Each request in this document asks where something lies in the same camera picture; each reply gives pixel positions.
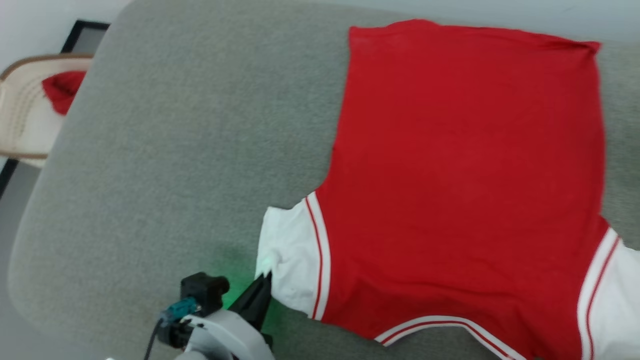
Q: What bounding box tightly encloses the teal plug camera cable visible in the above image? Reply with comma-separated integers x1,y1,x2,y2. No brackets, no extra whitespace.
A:
145,297,198,360

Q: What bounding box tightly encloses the beige perforated laundry basket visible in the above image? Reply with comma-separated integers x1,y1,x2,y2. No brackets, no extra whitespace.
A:
0,54,94,168

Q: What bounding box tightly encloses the red cloth in basket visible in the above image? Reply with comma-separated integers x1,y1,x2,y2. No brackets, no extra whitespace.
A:
41,70,87,116

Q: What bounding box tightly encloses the red and white jersey shirt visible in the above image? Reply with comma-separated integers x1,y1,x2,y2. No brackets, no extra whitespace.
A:
255,19,640,360

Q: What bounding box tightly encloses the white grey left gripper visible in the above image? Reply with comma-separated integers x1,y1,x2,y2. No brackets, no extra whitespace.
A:
175,271,276,360

